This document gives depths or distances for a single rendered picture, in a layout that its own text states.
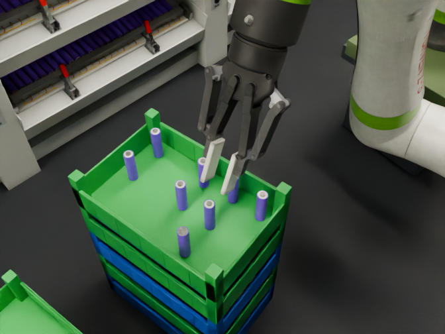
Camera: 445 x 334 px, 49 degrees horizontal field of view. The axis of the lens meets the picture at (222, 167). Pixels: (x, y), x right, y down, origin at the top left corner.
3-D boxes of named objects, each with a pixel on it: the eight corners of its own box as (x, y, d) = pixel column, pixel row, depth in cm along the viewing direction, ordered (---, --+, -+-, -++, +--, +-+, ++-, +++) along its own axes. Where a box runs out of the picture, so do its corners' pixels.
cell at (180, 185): (190, 205, 84) (188, 182, 79) (183, 212, 83) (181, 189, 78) (181, 200, 85) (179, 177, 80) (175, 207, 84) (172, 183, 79)
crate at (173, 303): (279, 261, 96) (283, 239, 90) (216, 343, 86) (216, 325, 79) (163, 187, 107) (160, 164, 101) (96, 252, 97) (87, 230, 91)
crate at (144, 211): (287, 215, 84) (293, 186, 77) (215, 305, 73) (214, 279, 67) (156, 137, 95) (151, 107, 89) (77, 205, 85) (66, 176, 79)
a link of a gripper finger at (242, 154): (258, 77, 69) (267, 80, 68) (248, 152, 73) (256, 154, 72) (244, 81, 66) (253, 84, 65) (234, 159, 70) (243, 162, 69)
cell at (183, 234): (183, 238, 73) (185, 260, 78) (191, 230, 73) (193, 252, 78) (173, 232, 73) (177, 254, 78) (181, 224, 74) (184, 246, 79)
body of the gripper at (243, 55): (301, 46, 66) (280, 108, 70) (249, 23, 69) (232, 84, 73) (275, 52, 60) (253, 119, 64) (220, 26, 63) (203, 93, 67)
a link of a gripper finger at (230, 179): (242, 148, 73) (246, 150, 73) (230, 187, 76) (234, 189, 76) (232, 154, 71) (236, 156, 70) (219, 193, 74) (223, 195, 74)
